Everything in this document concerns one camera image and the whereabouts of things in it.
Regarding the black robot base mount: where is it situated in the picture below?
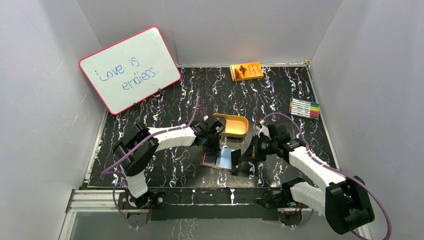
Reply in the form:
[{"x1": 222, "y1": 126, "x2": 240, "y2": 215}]
[{"x1": 114, "y1": 187, "x2": 313, "y2": 228}]

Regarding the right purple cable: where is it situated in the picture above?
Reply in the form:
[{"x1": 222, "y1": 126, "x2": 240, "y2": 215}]
[{"x1": 258, "y1": 112, "x2": 393, "y2": 240}]

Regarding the orange book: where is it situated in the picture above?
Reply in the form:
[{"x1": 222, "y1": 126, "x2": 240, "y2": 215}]
[{"x1": 229, "y1": 62, "x2": 264, "y2": 82}]

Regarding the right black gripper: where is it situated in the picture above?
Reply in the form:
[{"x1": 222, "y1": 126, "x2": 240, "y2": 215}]
[{"x1": 239, "y1": 134, "x2": 278, "y2": 162}]

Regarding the colour marker pen set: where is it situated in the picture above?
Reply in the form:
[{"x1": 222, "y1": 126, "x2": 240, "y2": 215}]
[{"x1": 289, "y1": 98, "x2": 320, "y2": 120}]

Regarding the gold oval tin tray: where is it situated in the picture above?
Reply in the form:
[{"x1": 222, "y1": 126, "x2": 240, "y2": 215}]
[{"x1": 213, "y1": 113, "x2": 249, "y2": 139}]

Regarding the brown leather card holder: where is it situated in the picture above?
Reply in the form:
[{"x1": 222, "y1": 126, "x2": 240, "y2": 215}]
[{"x1": 199, "y1": 148, "x2": 236, "y2": 173}]

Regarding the aluminium rail frame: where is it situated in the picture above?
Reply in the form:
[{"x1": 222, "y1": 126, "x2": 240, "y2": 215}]
[{"x1": 57, "y1": 188, "x2": 374, "y2": 240}]

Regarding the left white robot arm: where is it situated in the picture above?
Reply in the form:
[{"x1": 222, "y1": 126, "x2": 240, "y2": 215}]
[{"x1": 113, "y1": 115, "x2": 225, "y2": 208}]

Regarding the dark credit card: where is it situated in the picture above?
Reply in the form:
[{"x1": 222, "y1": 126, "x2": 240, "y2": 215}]
[{"x1": 230, "y1": 149, "x2": 243, "y2": 173}]

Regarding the pink framed whiteboard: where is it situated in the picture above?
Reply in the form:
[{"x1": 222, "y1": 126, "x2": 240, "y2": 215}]
[{"x1": 78, "y1": 26, "x2": 182, "y2": 115}]

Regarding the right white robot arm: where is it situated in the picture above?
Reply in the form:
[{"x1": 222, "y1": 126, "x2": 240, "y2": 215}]
[{"x1": 240, "y1": 123, "x2": 375, "y2": 235}]

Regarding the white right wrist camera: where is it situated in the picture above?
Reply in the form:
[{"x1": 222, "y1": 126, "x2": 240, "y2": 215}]
[{"x1": 255, "y1": 118, "x2": 270, "y2": 138}]

